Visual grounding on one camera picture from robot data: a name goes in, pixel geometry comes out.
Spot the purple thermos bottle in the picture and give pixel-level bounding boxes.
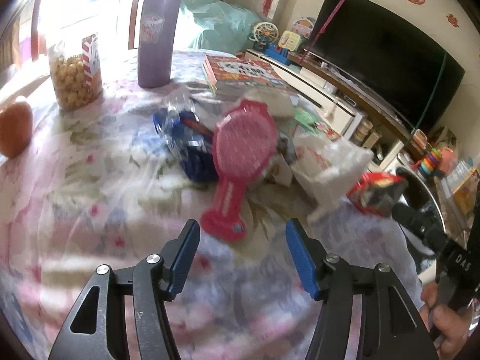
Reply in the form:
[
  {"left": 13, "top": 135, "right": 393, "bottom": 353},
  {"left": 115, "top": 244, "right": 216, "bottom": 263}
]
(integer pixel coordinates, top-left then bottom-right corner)
[{"left": 137, "top": 0, "right": 184, "bottom": 89}]

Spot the blue toy set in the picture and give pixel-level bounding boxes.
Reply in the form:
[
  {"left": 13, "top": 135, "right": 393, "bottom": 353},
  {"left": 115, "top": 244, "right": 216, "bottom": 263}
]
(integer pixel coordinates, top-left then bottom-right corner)
[{"left": 267, "top": 43, "right": 291, "bottom": 64}]

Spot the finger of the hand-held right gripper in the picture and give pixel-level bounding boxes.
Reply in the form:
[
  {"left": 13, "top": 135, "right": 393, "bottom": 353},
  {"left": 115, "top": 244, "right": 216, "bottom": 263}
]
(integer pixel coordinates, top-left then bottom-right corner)
[{"left": 392, "top": 202, "right": 447, "bottom": 256}]

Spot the blue plastic packet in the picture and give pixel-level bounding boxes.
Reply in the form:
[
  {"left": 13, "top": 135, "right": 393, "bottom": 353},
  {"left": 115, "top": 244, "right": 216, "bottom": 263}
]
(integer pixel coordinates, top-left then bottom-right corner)
[{"left": 153, "top": 99, "right": 220, "bottom": 181}]

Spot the toy ferris wheel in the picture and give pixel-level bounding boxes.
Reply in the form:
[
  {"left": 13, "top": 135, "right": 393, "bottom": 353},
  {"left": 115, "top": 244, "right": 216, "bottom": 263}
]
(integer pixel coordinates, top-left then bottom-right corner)
[{"left": 248, "top": 22, "right": 280, "bottom": 47}]

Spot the red illustrated book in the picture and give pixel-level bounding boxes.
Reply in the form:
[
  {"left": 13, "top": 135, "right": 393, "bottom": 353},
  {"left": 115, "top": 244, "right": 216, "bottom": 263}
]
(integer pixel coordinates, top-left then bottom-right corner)
[{"left": 202, "top": 54, "right": 297, "bottom": 98}]

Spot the clear jar of snack balls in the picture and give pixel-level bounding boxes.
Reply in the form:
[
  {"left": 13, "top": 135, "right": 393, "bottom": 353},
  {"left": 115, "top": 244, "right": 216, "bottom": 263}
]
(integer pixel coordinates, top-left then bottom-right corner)
[{"left": 48, "top": 33, "right": 104, "bottom": 111}]

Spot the pink plastic paddle brush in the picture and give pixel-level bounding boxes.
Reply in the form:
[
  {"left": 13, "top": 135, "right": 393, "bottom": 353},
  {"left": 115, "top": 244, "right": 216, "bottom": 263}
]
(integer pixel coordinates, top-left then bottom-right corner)
[{"left": 200, "top": 98, "right": 279, "bottom": 241}]

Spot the red apple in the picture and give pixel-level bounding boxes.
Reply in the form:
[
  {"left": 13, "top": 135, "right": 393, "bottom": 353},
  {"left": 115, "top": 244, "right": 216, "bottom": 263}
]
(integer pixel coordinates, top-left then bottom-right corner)
[{"left": 0, "top": 95, "right": 34, "bottom": 159}]

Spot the rainbow ring stacker toy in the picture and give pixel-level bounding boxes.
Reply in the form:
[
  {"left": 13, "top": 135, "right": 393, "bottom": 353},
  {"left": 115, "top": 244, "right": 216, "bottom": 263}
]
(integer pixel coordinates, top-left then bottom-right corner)
[{"left": 418, "top": 149, "right": 443, "bottom": 177}]

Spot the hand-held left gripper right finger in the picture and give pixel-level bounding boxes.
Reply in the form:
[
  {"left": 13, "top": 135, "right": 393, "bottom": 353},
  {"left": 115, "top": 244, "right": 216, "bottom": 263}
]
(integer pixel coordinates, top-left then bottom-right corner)
[{"left": 286, "top": 219, "right": 439, "bottom": 360}]

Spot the green and red packet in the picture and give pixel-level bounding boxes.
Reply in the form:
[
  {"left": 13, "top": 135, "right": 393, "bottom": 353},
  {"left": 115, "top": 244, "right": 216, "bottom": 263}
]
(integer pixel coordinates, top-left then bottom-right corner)
[{"left": 294, "top": 109, "right": 319, "bottom": 132}]

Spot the pink arched toy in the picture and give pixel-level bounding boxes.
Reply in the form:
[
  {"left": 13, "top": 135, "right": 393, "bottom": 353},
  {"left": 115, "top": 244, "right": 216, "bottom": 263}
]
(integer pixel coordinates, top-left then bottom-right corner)
[{"left": 292, "top": 17, "right": 317, "bottom": 40}]

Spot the yellow tin stack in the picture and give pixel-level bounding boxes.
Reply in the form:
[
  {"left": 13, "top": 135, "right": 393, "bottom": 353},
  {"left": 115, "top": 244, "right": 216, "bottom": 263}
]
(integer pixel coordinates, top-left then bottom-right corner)
[{"left": 354, "top": 122, "right": 372, "bottom": 145}]

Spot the black flat television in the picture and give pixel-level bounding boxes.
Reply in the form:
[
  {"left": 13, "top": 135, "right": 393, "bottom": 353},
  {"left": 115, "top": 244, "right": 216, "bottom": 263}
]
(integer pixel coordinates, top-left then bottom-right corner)
[{"left": 309, "top": 0, "right": 466, "bottom": 137}]

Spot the person's right hand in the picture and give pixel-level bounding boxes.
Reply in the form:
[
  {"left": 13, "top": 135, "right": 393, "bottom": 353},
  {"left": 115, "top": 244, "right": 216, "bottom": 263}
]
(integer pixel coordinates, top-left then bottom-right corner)
[{"left": 420, "top": 284, "right": 480, "bottom": 360}]

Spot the red snack wrapper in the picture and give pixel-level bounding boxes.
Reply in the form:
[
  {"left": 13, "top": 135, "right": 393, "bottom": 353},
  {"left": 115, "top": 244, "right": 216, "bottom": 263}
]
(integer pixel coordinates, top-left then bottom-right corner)
[{"left": 347, "top": 172, "right": 407, "bottom": 218}]

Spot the teal cloth covered armchair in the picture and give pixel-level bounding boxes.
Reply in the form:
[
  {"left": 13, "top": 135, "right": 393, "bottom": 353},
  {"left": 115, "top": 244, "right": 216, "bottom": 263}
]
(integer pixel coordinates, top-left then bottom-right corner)
[{"left": 179, "top": 0, "right": 263, "bottom": 51}]

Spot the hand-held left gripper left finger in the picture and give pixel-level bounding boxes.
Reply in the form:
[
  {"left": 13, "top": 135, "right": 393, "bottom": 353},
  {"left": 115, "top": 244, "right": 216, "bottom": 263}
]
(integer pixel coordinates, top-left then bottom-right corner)
[{"left": 48, "top": 220, "right": 201, "bottom": 360}]

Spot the pink and green hula hoop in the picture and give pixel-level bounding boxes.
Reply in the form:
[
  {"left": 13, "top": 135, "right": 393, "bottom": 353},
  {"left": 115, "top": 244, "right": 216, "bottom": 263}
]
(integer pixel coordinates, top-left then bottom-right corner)
[{"left": 303, "top": 0, "right": 447, "bottom": 137}]

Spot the white television cabinet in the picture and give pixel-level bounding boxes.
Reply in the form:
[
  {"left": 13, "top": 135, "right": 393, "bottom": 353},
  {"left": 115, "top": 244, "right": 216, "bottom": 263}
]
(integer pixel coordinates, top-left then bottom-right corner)
[{"left": 244, "top": 49, "right": 424, "bottom": 166}]

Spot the wooden sliding glass door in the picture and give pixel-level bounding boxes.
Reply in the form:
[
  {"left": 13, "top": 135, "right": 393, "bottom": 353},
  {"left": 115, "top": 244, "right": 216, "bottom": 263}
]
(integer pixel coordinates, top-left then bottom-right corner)
[{"left": 0, "top": 0, "right": 147, "bottom": 68}]

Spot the yellow printed box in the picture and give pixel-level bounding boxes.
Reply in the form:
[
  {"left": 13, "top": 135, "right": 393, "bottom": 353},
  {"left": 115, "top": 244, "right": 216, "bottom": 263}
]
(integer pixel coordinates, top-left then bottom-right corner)
[{"left": 452, "top": 169, "right": 480, "bottom": 214}]

